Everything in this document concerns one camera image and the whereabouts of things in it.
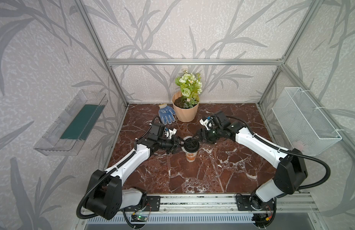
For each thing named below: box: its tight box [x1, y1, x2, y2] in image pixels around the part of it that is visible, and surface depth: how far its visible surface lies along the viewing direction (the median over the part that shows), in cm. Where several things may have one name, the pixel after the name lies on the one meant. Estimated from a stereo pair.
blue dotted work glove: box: [158, 103, 177, 126], surface depth 114 cm
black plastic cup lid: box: [183, 137, 201, 153], surface depth 77 cm
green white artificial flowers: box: [174, 69, 203, 109], surface depth 96 cm
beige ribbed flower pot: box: [171, 91, 200, 123], surface depth 103 cm
